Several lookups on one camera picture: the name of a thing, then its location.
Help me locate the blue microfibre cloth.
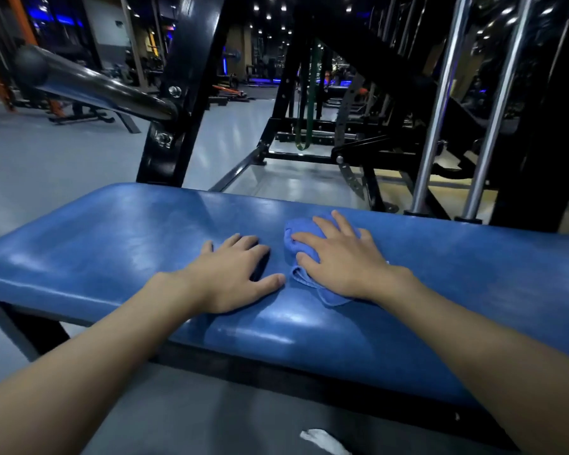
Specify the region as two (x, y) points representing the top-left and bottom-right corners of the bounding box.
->
(283, 214), (364, 308)

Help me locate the chrome guide rod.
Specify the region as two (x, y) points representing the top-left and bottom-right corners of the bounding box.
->
(404, 0), (475, 217)
(455, 0), (537, 225)

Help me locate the green resistance band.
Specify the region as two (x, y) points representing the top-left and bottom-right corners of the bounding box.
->
(293, 42), (321, 152)

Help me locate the person's right hand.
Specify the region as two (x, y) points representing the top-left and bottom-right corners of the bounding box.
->
(291, 210), (416, 304)

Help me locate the grey perforated adjustment plate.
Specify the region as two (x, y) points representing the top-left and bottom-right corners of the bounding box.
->
(334, 73), (399, 214)

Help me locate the orange perforated rack post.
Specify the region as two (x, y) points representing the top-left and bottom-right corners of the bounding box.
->
(4, 0), (67, 119)

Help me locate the blue bench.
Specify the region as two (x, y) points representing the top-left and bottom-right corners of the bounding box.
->
(0, 182), (569, 437)

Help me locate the person's left hand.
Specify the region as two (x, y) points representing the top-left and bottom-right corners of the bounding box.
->
(156, 233), (287, 316)

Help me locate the black machine upright column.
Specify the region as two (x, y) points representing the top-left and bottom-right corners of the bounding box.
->
(488, 0), (569, 233)

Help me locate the black incline bench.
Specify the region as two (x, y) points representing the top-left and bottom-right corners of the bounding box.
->
(208, 82), (257, 107)

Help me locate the person's right forearm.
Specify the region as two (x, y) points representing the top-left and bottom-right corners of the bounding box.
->
(374, 267), (569, 455)

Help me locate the black gym machine frame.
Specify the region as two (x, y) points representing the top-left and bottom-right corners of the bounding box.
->
(208, 0), (503, 219)
(136, 0), (228, 188)

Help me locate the person's left forearm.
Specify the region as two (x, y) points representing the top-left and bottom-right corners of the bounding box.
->
(0, 272), (205, 455)

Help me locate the white crumpled paper scrap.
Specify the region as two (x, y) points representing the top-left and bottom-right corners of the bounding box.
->
(299, 428), (353, 455)

